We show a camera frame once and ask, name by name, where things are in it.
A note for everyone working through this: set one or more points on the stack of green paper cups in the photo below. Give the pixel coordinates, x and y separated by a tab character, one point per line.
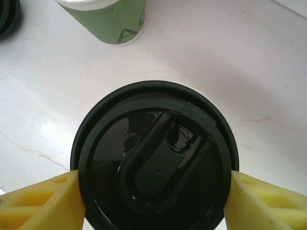
108	24

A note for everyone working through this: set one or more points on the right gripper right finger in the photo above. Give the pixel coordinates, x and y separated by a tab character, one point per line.
263	208

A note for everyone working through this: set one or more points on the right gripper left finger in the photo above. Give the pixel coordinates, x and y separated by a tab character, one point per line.
43	206

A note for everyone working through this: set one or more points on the black plastic cup lid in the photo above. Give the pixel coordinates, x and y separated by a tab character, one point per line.
153	155

